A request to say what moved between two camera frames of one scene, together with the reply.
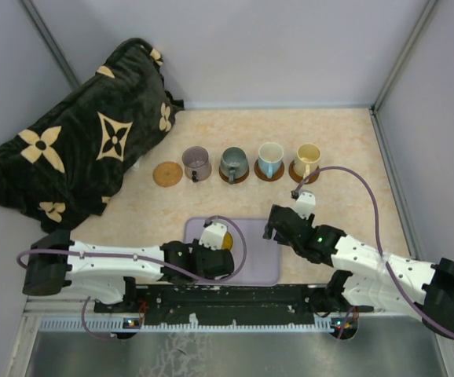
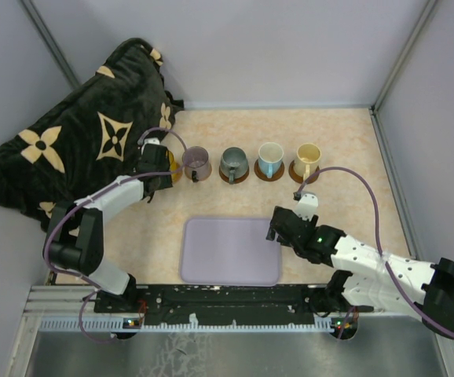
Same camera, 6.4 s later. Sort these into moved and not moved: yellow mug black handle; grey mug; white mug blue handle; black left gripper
Moved: yellow mug black handle; black left gripper
Not moved: white mug blue handle; grey mug
